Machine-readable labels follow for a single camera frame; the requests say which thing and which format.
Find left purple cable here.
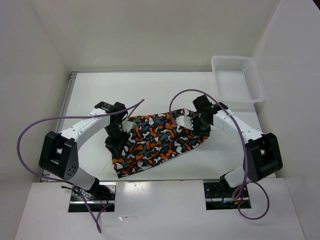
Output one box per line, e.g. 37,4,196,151
16,98,146,234

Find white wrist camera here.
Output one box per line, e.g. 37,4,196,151
122,120,137,133
175,115,194,131

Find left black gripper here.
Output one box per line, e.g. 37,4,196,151
104,123,131,159

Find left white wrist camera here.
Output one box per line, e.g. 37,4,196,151
122,120,137,133

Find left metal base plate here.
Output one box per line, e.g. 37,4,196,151
68,182,117,213

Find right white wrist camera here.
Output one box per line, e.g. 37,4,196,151
175,115,194,131

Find purple cable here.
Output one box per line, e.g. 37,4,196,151
168,88,271,221
16,98,146,234

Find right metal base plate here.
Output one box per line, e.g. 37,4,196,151
203,180,252,211

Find white perforated plastic basket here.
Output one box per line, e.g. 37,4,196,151
211,55,265,104

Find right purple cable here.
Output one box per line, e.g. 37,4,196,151
168,88,271,221

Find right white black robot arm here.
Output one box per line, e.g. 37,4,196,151
191,95,283,197

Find orange camouflage shorts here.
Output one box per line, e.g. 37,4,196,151
111,108,210,179

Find metal base plate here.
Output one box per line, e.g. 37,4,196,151
68,182,117,213
203,180,252,211

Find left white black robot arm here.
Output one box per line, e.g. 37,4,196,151
39,101,129,200

